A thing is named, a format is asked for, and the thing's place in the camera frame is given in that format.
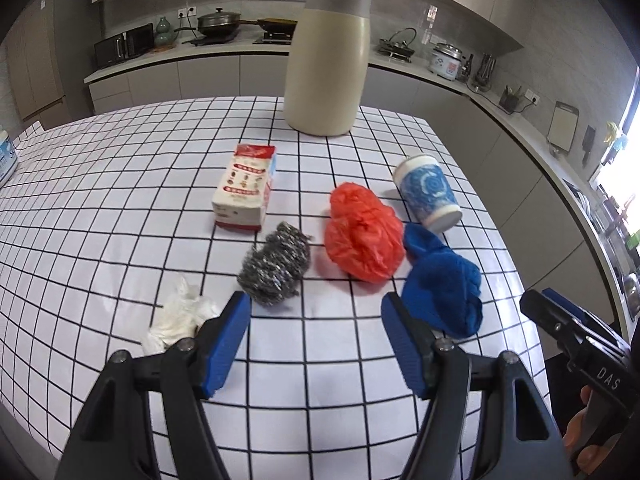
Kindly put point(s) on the white rice cooker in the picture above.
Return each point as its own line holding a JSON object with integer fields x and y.
{"x": 445, "y": 62}

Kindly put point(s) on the orange plastic bag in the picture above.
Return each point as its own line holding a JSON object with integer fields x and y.
{"x": 362, "y": 235}

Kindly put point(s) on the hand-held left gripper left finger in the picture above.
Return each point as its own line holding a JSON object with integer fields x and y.
{"x": 225, "y": 345}

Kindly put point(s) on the blue cloth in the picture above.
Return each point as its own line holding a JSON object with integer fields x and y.
{"x": 440, "y": 280}

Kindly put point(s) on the blue patterned paper cup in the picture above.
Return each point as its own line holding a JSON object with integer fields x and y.
{"x": 427, "y": 190}

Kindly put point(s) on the green ceramic vase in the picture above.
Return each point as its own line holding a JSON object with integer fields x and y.
{"x": 165, "y": 35}

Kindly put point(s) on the red and white carton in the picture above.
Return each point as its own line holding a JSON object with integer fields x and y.
{"x": 242, "y": 190}

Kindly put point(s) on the dark utensil holder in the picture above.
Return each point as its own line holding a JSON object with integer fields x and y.
{"x": 510, "y": 101}

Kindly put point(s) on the blue and white tub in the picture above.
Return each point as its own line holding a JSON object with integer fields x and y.
{"x": 6, "y": 155}

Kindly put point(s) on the black microwave oven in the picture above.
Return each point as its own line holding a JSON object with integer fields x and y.
{"x": 122, "y": 45}

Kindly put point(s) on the dark bottle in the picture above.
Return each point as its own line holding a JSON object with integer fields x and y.
{"x": 468, "y": 67}

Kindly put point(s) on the white checkered tablecloth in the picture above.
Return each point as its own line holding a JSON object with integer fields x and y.
{"x": 125, "y": 210}

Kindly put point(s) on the gas stove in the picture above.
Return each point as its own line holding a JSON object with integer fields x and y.
{"x": 272, "y": 37}

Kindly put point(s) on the glass kettle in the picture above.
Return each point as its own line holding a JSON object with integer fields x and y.
{"x": 397, "y": 49}

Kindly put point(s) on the black wok with lid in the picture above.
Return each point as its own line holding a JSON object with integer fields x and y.
{"x": 217, "y": 24}

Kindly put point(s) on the steel wool scrubber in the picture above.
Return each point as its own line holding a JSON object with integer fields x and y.
{"x": 272, "y": 262}

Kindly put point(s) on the cream thermos jug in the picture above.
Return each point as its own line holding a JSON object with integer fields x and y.
{"x": 325, "y": 70}

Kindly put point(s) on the tall beige cabinet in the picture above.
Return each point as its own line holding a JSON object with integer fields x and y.
{"x": 37, "y": 55}

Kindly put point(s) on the window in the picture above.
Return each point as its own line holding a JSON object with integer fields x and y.
{"x": 625, "y": 160}

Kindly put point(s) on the person's right hand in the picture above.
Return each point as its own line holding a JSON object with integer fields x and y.
{"x": 572, "y": 430}

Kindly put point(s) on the steel pot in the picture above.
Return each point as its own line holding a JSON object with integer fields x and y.
{"x": 631, "y": 291}

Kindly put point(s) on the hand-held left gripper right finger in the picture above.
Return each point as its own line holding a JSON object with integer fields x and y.
{"x": 407, "y": 345}

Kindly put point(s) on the hanging yellow and blue cloths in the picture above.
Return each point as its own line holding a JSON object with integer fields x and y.
{"x": 614, "y": 135}

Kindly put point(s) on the white wall socket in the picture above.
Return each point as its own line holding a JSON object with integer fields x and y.
{"x": 186, "y": 11}
{"x": 531, "y": 98}

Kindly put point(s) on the crumpled whitish plastic bag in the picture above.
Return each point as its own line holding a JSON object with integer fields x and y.
{"x": 175, "y": 320}

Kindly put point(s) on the black cleaver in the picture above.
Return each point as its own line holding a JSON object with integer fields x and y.
{"x": 588, "y": 146}

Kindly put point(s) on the white cutting board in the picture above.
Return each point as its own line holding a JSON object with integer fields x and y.
{"x": 562, "y": 127}

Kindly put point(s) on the frying pan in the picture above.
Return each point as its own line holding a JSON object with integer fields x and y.
{"x": 277, "y": 24}

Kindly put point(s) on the kitchen counter with cabinets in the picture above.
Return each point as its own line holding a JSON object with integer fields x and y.
{"x": 500, "y": 145}

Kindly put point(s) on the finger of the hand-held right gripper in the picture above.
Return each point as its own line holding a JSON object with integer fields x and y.
{"x": 542, "y": 312}
{"x": 567, "y": 304}

